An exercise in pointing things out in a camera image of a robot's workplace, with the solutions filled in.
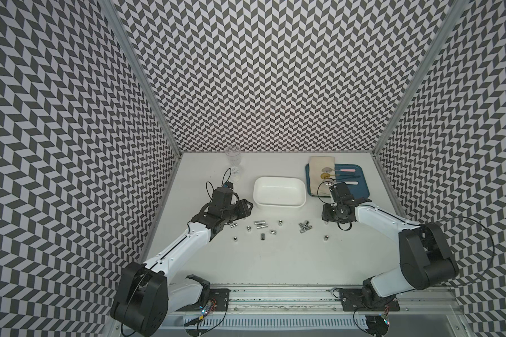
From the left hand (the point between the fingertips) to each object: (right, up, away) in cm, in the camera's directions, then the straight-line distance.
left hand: (249, 208), depth 84 cm
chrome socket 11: (+25, -9, +7) cm, 27 cm away
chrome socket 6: (+10, -11, +5) cm, 16 cm away
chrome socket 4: (+5, -9, +5) cm, 11 cm away
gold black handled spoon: (+39, +12, +24) cm, 47 cm away
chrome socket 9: (+13, -8, +7) cm, 17 cm away
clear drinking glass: (-10, +24, +29) cm, 39 cm away
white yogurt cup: (-9, +14, +20) cm, 26 cm away
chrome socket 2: (-6, -8, +5) cm, 12 cm away
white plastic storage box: (+14, +5, +15) cm, 21 cm away
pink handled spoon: (+41, +15, +26) cm, 51 cm away
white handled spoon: (+48, +9, +21) cm, 54 cm away
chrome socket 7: (+6, -13, +3) cm, 14 cm away
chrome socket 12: (+25, -10, +6) cm, 27 cm away
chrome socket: (+32, -13, +2) cm, 35 cm away
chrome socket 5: (0, -10, +5) cm, 11 cm away
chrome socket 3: (+4, -8, +7) cm, 11 cm away
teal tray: (+53, +13, +24) cm, 59 cm away
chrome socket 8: (-6, -14, +2) cm, 15 cm away
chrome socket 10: (+23, -9, +7) cm, 25 cm away
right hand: (+34, -6, +7) cm, 35 cm away
